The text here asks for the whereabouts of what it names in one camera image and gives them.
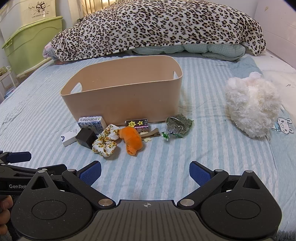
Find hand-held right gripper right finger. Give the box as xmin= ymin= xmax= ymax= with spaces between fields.
xmin=177 ymin=161 xmax=269 ymax=208

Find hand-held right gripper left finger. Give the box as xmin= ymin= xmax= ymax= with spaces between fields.
xmin=23 ymin=161 xmax=116 ymax=210

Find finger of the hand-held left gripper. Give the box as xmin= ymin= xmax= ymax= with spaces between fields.
xmin=0 ymin=151 xmax=32 ymax=164
xmin=0 ymin=163 xmax=67 ymax=179

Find person's left hand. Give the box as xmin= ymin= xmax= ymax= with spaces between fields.
xmin=0 ymin=195 xmax=14 ymax=229

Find blue striped bed sheet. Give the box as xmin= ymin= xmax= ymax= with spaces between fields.
xmin=0 ymin=56 xmax=296 ymax=232

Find floral fabric scrunchie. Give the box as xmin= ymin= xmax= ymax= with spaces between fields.
xmin=92 ymin=124 xmax=120 ymax=158

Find small black box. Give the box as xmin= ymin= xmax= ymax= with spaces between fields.
xmin=75 ymin=127 xmax=99 ymax=149

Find small white box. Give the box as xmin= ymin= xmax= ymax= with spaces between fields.
xmin=61 ymin=126 xmax=81 ymax=147

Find blue patterned small box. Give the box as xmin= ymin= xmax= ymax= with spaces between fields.
xmin=77 ymin=115 xmax=107 ymax=135

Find green snack packet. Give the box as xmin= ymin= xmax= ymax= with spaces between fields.
xmin=166 ymin=113 xmax=194 ymax=138

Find orange plush toy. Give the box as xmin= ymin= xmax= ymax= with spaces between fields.
xmin=118 ymin=127 xmax=143 ymax=156

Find beige hair clip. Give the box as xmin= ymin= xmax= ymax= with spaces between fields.
xmin=140 ymin=128 xmax=161 ymax=138

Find dark star print box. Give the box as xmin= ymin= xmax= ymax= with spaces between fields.
xmin=125 ymin=118 xmax=149 ymax=132

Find beige plastic storage basket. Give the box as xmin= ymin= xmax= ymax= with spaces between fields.
xmin=60 ymin=55 xmax=183 ymax=127

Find small white rack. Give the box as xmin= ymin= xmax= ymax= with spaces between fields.
xmin=0 ymin=66 xmax=16 ymax=98

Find white fluffy plush toy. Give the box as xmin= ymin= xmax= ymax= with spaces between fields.
xmin=225 ymin=72 xmax=283 ymax=139

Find pink floral cloth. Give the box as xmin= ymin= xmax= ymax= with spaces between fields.
xmin=43 ymin=42 xmax=61 ymax=63

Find green plastic storage box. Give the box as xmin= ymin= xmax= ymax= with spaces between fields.
xmin=2 ymin=16 xmax=63 ymax=79

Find green checked quilt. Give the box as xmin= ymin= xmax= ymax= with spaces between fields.
xmin=132 ymin=43 xmax=245 ymax=62

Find white cartoon print storage box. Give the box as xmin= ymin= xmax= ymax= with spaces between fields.
xmin=0 ymin=0 xmax=89 ymax=40

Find leopard print blanket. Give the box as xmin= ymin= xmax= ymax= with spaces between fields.
xmin=50 ymin=0 xmax=266 ymax=65

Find white headboard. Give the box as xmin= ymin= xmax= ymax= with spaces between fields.
xmin=253 ymin=0 xmax=296 ymax=55

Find gold metal bed rails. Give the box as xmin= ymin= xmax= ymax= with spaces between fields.
xmin=84 ymin=0 xmax=104 ymax=15

